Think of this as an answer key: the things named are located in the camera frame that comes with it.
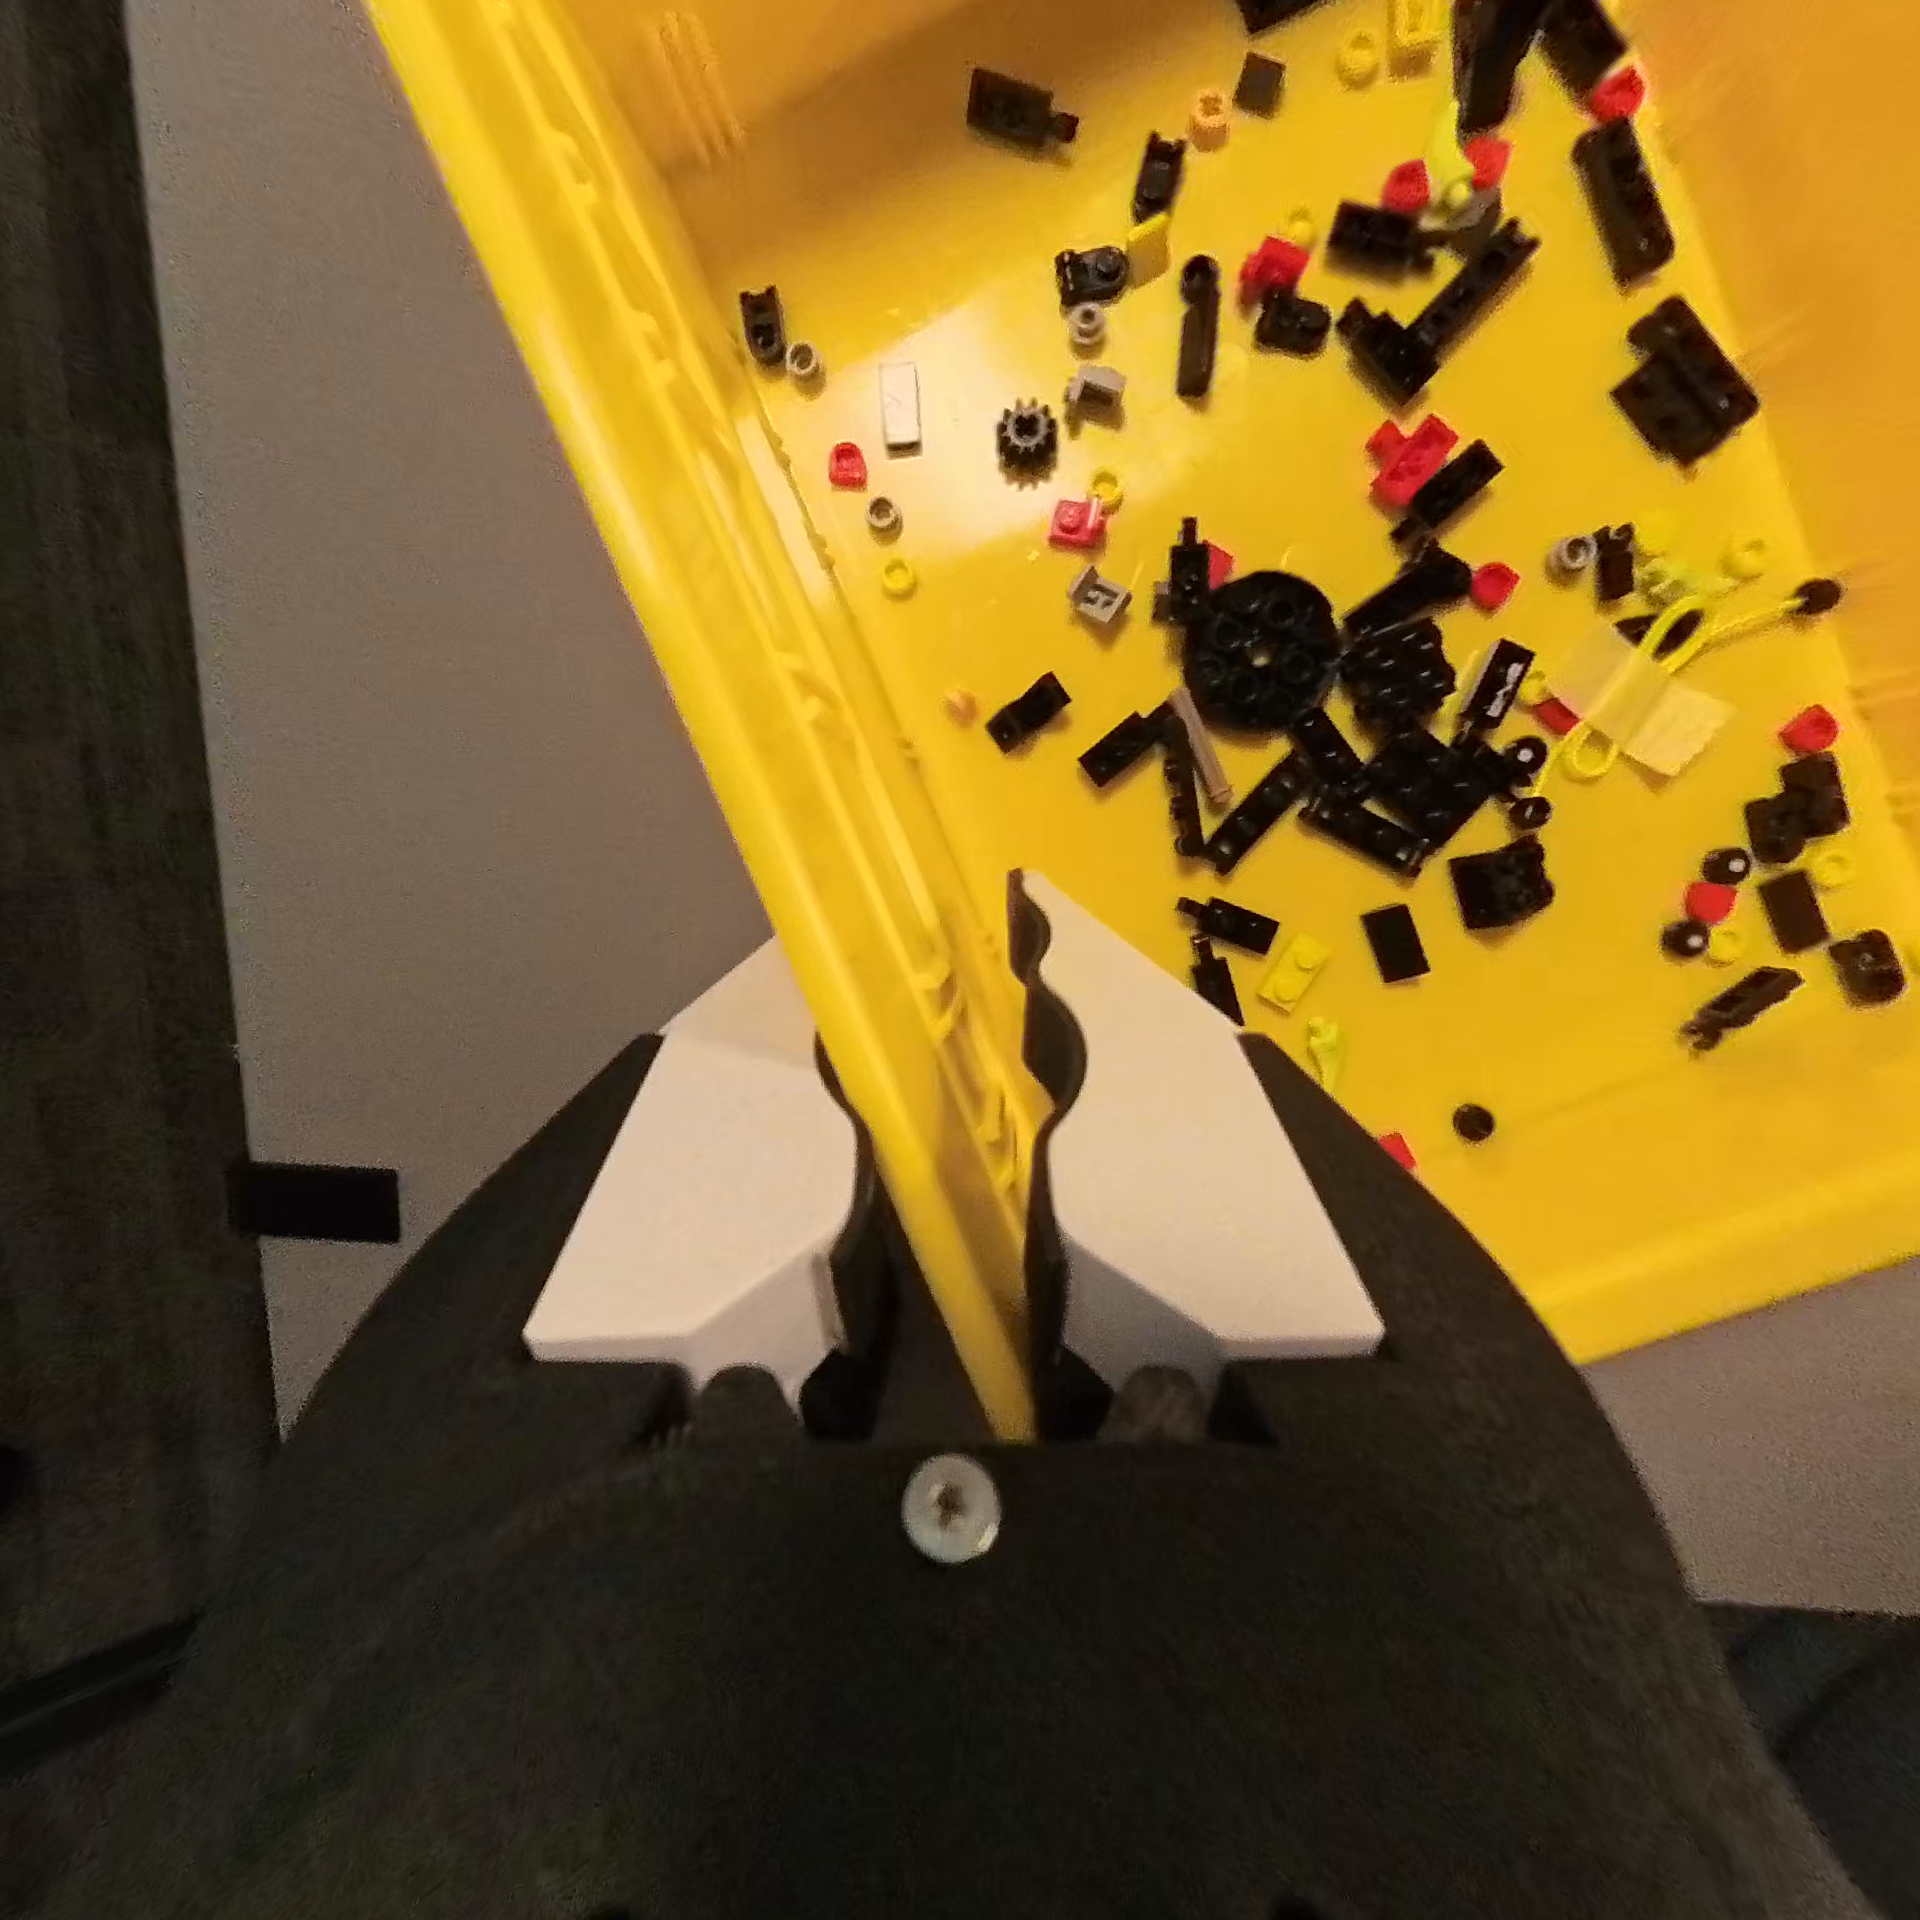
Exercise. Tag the pile of loose lego pieces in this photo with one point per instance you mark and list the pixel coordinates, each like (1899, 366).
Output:
(1260, 652)

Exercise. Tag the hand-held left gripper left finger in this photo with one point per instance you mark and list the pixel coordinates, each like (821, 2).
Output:
(691, 1201)

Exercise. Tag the yellow plastic bin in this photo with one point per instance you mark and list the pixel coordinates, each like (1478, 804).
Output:
(901, 224)

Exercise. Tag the black table edge bracket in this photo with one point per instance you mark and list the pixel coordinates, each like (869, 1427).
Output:
(316, 1203)

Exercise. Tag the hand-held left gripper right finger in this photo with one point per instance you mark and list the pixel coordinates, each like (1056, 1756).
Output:
(1200, 1201)

